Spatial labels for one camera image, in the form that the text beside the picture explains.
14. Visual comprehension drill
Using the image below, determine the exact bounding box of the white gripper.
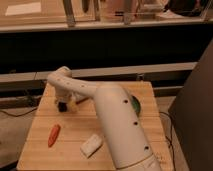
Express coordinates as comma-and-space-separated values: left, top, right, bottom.
55, 88, 77, 112

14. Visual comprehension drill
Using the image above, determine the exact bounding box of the black eraser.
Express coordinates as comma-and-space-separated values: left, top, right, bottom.
58, 102, 67, 112

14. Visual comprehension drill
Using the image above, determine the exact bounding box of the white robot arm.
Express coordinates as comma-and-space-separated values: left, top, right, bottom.
47, 67, 162, 171

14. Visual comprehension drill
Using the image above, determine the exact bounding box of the orange carrot toy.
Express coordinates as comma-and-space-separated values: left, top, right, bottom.
48, 124, 61, 147

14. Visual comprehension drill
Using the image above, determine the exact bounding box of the white paper sheet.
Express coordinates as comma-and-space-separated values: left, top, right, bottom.
5, 2, 41, 16

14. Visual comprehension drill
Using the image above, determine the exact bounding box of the dark panel at right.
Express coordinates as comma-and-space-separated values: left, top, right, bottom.
169, 39, 213, 171

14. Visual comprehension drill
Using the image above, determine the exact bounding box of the black cable on floor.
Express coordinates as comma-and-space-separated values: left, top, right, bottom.
0, 105, 39, 118

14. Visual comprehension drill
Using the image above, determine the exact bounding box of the black cable at right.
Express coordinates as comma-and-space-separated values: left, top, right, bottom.
159, 111, 177, 168

